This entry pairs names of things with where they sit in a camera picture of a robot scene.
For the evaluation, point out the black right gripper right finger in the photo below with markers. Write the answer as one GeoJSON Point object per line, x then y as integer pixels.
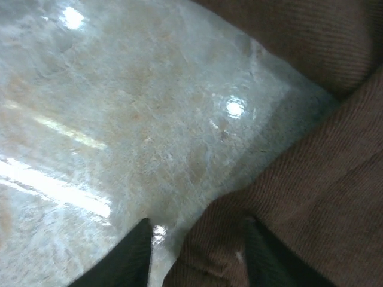
{"type": "Point", "coordinates": [269, 263]}

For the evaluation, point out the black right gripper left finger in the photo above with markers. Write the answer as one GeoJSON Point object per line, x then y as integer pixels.
{"type": "Point", "coordinates": [128, 263]}

